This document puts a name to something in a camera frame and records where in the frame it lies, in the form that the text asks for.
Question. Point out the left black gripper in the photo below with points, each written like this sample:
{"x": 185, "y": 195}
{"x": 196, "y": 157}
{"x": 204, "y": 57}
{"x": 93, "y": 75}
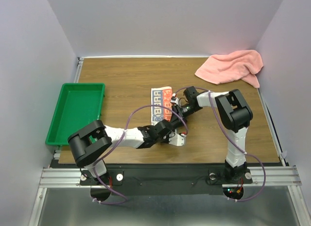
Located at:
{"x": 166, "y": 140}

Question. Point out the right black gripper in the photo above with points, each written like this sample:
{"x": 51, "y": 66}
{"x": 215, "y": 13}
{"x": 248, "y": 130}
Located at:
{"x": 175, "y": 118}

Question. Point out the rabbit print towel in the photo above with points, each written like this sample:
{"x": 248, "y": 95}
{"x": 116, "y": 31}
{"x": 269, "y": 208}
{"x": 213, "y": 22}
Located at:
{"x": 161, "y": 100}

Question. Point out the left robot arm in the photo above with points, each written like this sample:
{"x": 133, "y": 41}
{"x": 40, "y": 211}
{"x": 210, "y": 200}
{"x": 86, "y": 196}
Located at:
{"x": 90, "y": 142}

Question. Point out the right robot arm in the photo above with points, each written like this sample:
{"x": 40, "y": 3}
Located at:
{"x": 233, "y": 116}

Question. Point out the pink towel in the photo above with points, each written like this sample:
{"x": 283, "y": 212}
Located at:
{"x": 226, "y": 68}

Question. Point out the green plastic tray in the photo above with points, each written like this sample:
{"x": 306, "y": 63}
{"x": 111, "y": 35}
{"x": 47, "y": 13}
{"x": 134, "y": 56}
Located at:
{"x": 78, "y": 105}

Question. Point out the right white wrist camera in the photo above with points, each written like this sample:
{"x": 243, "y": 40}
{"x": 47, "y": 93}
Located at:
{"x": 175, "y": 100}

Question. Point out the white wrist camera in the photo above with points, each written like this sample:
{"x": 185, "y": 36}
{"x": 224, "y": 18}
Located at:
{"x": 177, "y": 139}
{"x": 175, "y": 100}

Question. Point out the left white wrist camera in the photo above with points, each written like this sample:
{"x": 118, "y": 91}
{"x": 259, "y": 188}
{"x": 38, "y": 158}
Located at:
{"x": 177, "y": 139}

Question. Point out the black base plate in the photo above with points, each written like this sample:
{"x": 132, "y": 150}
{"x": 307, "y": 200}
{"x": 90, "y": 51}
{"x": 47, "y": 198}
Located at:
{"x": 171, "y": 179}

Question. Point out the aluminium frame rail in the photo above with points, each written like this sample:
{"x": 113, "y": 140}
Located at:
{"x": 267, "y": 201}

